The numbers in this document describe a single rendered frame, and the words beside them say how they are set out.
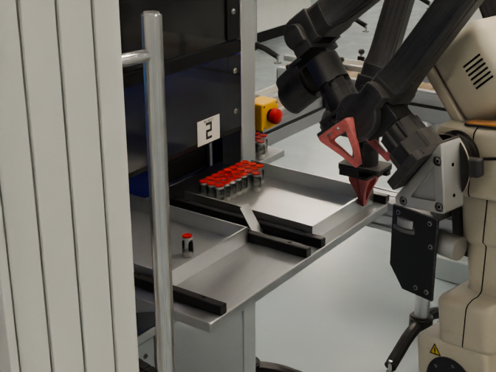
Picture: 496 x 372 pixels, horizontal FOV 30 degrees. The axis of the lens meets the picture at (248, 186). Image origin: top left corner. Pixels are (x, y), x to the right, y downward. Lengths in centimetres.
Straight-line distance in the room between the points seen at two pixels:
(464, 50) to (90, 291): 76
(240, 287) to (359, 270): 209
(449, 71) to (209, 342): 110
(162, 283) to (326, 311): 231
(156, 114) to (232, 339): 142
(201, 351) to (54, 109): 143
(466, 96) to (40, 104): 79
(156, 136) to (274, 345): 219
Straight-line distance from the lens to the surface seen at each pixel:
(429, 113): 287
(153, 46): 110
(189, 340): 231
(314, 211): 206
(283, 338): 330
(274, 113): 234
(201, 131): 214
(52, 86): 101
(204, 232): 196
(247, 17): 223
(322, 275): 374
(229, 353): 248
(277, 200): 212
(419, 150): 144
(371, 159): 201
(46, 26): 100
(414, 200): 150
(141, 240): 193
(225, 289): 173
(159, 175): 114
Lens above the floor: 168
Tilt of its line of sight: 21 degrees down
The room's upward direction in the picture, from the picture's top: straight up
